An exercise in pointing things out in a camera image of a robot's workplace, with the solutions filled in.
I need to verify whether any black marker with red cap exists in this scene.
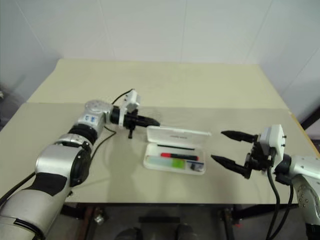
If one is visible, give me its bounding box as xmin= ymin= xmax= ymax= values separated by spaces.
xmin=160 ymin=152 xmax=200 ymax=161

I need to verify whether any black stand frame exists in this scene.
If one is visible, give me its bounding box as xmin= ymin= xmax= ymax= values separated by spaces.
xmin=299 ymin=103 xmax=320 ymax=157

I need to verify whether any rusty table clamp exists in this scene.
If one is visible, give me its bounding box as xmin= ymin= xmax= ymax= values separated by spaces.
xmin=216 ymin=206 xmax=241 ymax=229
xmin=83 ymin=206 xmax=109 ymax=240

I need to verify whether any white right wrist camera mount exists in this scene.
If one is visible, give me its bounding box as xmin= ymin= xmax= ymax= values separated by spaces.
xmin=259 ymin=123 xmax=287 ymax=174

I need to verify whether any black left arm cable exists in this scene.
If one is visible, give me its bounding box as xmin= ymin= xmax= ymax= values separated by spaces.
xmin=0 ymin=87 xmax=136 ymax=201

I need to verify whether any black metal table frame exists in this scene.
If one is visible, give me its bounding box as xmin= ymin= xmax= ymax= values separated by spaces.
xmin=59 ymin=202 xmax=308 ymax=240

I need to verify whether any clear highlighter with green cap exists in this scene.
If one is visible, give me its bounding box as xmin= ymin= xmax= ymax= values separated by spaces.
xmin=146 ymin=156 xmax=187 ymax=171

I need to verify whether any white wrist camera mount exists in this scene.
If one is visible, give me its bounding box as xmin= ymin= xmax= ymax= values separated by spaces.
xmin=119 ymin=90 xmax=142 ymax=129
xmin=259 ymin=123 xmax=287 ymax=174

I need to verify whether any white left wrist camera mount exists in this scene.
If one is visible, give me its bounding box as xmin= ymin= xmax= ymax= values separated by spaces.
xmin=119 ymin=90 xmax=142 ymax=129

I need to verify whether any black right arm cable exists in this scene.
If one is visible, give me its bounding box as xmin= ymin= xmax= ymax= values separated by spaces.
xmin=271 ymin=181 xmax=296 ymax=240
xmin=264 ymin=167 xmax=280 ymax=240

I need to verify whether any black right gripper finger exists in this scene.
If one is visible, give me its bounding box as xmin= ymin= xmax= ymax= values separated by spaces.
xmin=210 ymin=154 xmax=253 ymax=180
xmin=220 ymin=129 xmax=259 ymax=144

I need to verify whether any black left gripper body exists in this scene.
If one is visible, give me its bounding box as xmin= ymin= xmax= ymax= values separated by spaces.
xmin=124 ymin=109 xmax=141 ymax=140

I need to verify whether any dark rounded shape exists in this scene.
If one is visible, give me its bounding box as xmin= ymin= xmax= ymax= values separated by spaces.
xmin=115 ymin=225 xmax=144 ymax=240

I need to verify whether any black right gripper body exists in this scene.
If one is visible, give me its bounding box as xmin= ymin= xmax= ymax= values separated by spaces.
xmin=243 ymin=134 xmax=274 ymax=174

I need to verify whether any white plastic pencil case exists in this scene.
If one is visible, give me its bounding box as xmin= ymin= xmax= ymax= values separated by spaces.
xmin=142 ymin=124 xmax=212 ymax=177

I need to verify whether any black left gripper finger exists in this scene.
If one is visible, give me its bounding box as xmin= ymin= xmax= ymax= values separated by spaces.
xmin=138 ymin=115 xmax=158 ymax=123
xmin=138 ymin=119 xmax=161 ymax=128

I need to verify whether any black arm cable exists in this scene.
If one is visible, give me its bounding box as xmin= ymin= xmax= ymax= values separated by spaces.
xmin=264 ymin=167 xmax=280 ymax=240
xmin=271 ymin=181 xmax=296 ymax=240
xmin=0 ymin=87 xmax=136 ymax=201

